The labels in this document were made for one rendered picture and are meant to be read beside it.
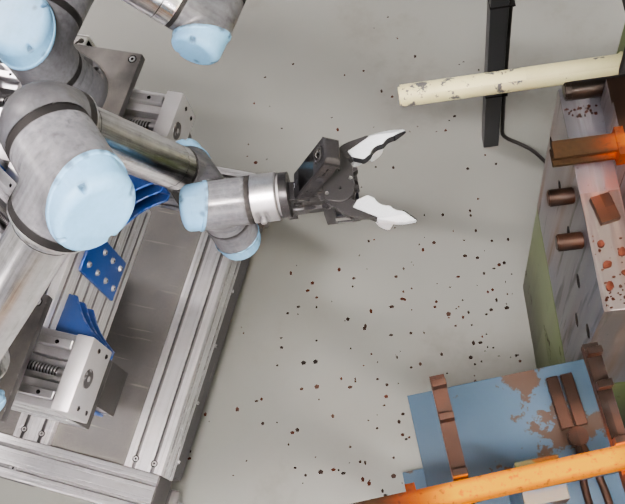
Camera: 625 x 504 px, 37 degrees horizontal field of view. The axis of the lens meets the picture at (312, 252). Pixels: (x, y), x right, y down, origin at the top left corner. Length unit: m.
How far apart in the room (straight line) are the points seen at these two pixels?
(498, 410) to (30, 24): 0.99
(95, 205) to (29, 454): 1.17
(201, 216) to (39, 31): 0.43
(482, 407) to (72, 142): 0.77
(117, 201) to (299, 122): 1.50
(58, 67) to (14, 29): 0.10
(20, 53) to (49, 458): 0.98
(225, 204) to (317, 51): 1.40
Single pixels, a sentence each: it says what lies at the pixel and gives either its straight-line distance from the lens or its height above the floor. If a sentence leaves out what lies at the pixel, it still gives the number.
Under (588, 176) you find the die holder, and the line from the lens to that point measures 1.48.
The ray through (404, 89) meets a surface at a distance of 1.87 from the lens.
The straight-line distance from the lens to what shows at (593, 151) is 1.39.
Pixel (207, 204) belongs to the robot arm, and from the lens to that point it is 1.39.
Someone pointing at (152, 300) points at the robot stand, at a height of 0.21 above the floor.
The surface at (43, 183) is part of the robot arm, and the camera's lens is 1.15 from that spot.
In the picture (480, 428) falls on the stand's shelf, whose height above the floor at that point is 0.74.
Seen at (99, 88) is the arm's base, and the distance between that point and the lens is 1.76.
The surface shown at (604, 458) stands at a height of 1.01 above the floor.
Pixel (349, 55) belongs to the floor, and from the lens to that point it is 2.71.
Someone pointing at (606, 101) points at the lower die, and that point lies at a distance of 1.50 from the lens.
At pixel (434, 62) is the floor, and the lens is 2.68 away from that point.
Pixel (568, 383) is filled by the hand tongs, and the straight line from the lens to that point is 1.53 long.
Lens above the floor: 2.22
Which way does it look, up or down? 66 degrees down
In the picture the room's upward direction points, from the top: 21 degrees counter-clockwise
